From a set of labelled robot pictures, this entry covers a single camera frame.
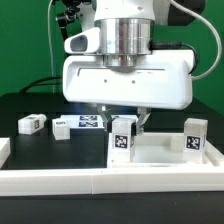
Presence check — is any white marker base plate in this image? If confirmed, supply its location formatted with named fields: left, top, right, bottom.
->
left=61, top=115, right=104, bottom=129

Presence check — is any white front fence wall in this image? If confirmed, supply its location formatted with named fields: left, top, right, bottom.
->
left=0, top=167, right=224, bottom=196

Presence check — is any white left fence wall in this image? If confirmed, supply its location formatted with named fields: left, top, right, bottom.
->
left=0, top=138, right=11, bottom=168

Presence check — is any black cable bundle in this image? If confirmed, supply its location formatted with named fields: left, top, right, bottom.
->
left=19, top=75, right=64, bottom=94

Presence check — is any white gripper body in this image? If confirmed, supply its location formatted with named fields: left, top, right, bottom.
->
left=63, top=28, right=194, bottom=109

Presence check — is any white square tabletop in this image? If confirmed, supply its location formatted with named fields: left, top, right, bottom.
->
left=107, top=133, right=214, bottom=168

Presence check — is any white fence wall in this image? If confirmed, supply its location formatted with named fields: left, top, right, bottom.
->
left=0, top=138, right=11, bottom=168
left=0, top=167, right=224, bottom=196
left=205, top=142, right=224, bottom=167

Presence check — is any white right fence wall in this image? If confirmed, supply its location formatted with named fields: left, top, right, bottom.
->
left=205, top=142, right=224, bottom=167

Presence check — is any white thin cable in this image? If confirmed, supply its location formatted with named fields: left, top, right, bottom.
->
left=47, top=0, right=56, bottom=94

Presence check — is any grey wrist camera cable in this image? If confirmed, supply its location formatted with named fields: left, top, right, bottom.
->
left=169, top=0, right=223, bottom=81

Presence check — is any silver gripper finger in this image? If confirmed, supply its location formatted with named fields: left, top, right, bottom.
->
left=97, top=104, right=113, bottom=133
left=136, top=107, right=151, bottom=135

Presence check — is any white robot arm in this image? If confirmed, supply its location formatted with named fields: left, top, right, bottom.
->
left=63, top=0, right=196, bottom=134

